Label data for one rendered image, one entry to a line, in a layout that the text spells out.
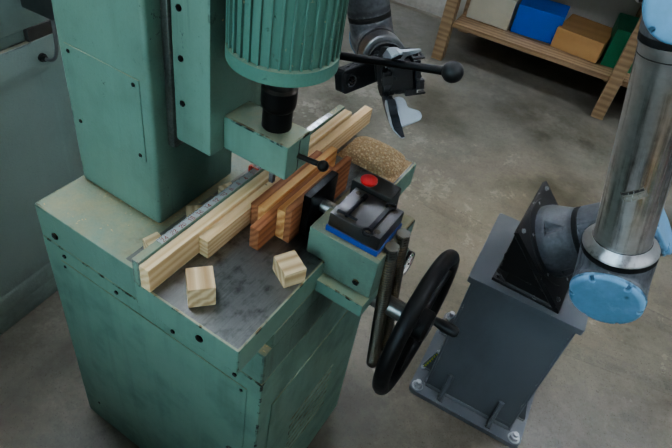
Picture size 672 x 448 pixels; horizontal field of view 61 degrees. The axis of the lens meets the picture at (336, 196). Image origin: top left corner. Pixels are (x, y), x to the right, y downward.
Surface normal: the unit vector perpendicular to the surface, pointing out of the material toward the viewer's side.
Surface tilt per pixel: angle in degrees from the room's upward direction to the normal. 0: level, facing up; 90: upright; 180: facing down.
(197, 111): 90
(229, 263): 0
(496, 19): 90
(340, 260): 90
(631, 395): 0
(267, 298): 0
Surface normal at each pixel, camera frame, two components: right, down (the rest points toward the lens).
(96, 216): 0.14, -0.75
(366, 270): -0.53, 0.50
